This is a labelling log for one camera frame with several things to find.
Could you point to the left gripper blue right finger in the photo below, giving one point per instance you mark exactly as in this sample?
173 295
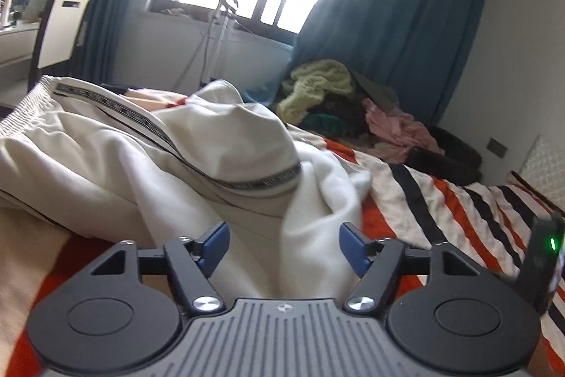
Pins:
377 263

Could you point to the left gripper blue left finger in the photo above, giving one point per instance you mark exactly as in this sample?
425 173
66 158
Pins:
191 262

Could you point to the white sweatpants with patterned stripe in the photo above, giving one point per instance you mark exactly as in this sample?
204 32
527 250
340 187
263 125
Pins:
90 161

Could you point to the white quilted headboard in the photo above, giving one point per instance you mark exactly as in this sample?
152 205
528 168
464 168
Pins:
543 169

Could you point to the black garment pile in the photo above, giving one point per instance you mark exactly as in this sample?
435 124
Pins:
459 164

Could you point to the pink garment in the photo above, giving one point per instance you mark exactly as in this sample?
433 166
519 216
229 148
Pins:
396 134

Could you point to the dark green garment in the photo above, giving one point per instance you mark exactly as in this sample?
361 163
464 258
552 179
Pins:
326 125

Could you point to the yellow-green knitted garment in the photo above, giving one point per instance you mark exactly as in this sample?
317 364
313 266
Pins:
308 85

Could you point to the metal garment steamer stand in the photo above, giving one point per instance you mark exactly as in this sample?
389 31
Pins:
213 43

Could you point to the white drawer desk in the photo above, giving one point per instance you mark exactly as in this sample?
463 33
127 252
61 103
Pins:
17 44

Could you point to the wall switch plate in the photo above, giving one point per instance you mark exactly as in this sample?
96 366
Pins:
497 148

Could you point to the white chair with dark frame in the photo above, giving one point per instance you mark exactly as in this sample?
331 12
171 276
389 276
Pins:
57 34

